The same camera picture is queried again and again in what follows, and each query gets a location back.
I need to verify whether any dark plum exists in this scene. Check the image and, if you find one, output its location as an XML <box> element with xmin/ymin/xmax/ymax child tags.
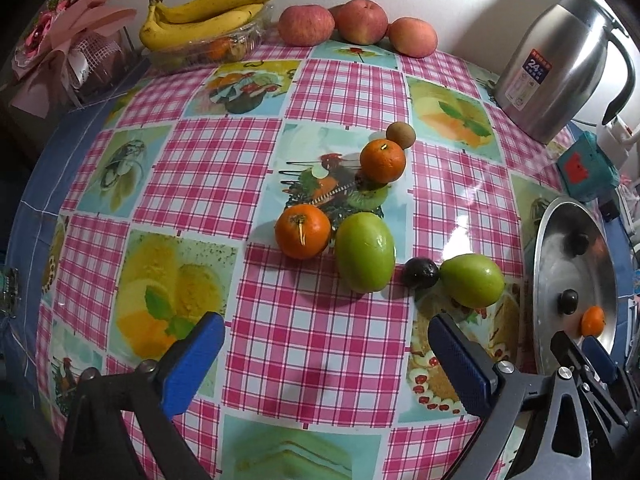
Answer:
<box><xmin>566</xmin><ymin>231</ymin><xmax>590</xmax><ymax>258</ymax></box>
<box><xmin>400</xmin><ymin>257</ymin><xmax>439</xmax><ymax>289</ymax></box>
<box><xmin>556</xmin><ymin>288</ymin><xmax>579</xmax><ymax>315</ymax></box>

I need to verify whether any green fruit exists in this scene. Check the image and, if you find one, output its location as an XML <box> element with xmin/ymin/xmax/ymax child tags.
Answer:
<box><xmin>334</xmin><ymin>212</ymin><xmax>395</xmax><ymax>295</ymax></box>
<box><xmin>439</xmin><ymin>254</ymin><xmax>506</xmax><ymax>310</ymax></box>

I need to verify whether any orange mandarin with stem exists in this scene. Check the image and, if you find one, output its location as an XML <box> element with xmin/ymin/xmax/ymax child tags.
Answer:
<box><xmin>274</xmin><ymin>204</ymin><xmax>331</xmax><ymax>260</ymax></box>

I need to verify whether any large steel bowl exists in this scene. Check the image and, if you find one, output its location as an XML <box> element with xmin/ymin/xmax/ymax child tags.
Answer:
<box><xmin>526</xmin><ymin>196</ymin><xmax>627</xmax><ymax>374</ymax></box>

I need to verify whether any dark plum in bowl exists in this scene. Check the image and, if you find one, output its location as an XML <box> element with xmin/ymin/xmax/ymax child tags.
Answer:
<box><xmin>566</xmin><ymin>231</ymin><xmax>590</xmax><ymax>258</ymax></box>

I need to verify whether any black power adapter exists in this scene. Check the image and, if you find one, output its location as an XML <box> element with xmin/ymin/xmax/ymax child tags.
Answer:
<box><xmin>598</xmin><ymin>198</ymin><xmax>620</xmax><ymax>222</ymax></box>

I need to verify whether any teal toy box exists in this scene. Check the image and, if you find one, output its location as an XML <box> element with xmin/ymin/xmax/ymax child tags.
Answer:
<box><xmin>556</xmin><ymin>132</ymin><xmax>620</xmax><ymax>203</ymax></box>

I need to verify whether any pink checked fruit tablecloth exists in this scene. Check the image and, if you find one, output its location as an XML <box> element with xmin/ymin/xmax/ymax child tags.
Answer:
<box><xmin>1</xmin><ymin>40</ymin><xmax>575</xmax><ymax>479</ymax></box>

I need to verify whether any white lamp base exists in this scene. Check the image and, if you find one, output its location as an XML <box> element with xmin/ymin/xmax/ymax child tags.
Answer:
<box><xmin>596</xmin><ymin>115</ymin><xmax>639</xmax><ymax>170</ymax></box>

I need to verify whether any brown kiwi fruit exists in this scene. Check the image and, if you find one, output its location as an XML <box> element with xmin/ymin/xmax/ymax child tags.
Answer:
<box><xmin>385</xmin><ymin>122</ymin><xmax>416</xmax><ymax>150</ymax></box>

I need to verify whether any stainless steel thermos jug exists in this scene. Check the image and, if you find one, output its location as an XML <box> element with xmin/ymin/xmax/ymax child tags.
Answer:
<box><xmin>494</xmin><ymin>0</ymin><xmax>636</xmax><ymax>144</ymax></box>

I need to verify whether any clear plastic fruit tray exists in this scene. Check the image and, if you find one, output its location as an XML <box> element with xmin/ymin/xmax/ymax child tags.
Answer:
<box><xmin>148</xmin><ymin>4</ymin><xmax>273</xmax><ymax>74</ymax></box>

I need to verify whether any red apple right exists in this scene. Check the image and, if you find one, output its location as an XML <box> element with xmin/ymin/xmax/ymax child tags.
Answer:
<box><xmin>387</xmin><ymin>18</ymin><xmax>438</xmax><ymax>58</ymax></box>

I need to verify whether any red apple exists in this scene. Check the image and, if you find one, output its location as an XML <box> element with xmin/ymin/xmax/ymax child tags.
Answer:
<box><xmin>329</xmin><ymin>0</ymin><xmax>388</xmax><ymax>46</ymax></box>
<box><xmin>278</xmin><ymin>4</ymin><xmax>335</xmax><ymax>47</ymax></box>
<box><xmin>387</xmin><ymin>18</ymin><xmax>438</xmax><ymax>58</ymax></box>

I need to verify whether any pink flower bouquet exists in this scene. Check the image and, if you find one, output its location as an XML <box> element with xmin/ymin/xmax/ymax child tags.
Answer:
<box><xmin>10</xmin><ymin>0</ymin><xmax>137</xmax><ymax>118</ymax></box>

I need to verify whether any yellow banana bunch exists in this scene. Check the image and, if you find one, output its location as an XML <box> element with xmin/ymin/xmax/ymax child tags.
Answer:
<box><xmin>139</xmin><ymin>0</ymin><xmax>271</xmax><ymax>52</ymax></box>

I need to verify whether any red apple middle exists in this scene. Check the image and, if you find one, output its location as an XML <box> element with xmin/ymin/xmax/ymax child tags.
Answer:
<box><xmin>329</xmin><ymin>0</ymin><xmax>388</xmax><ymax>46</ymax></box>

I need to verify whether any red apple left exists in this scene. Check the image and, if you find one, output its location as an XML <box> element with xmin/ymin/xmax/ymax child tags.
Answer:
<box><xmin>278</xmin><ymin>4</ymin><xmax>335</xmax><ymax>47</ymax></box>

